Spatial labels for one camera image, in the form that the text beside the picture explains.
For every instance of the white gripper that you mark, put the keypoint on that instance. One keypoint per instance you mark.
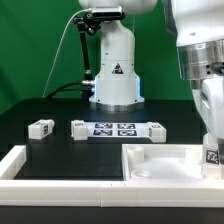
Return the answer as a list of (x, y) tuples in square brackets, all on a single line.
[(209, 101)]

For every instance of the white square tabletop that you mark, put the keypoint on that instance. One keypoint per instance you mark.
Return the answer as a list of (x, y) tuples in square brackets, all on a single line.
[(178, 162)]

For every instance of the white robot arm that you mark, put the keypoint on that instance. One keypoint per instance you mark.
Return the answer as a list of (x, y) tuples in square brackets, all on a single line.
[(199, 25)]

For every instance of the fiducial marker sheet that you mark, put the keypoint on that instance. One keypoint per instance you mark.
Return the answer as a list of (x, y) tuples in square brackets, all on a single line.
[(117, 130)]

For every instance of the white U-shaped fence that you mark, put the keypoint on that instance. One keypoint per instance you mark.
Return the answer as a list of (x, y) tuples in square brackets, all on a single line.
[(125, 193)]

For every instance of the grey camera on mount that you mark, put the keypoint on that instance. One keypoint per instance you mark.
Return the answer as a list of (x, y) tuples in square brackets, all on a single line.
[(108, 13)]

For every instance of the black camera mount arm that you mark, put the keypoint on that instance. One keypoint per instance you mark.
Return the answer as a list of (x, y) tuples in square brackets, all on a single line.
[(86, 25)]

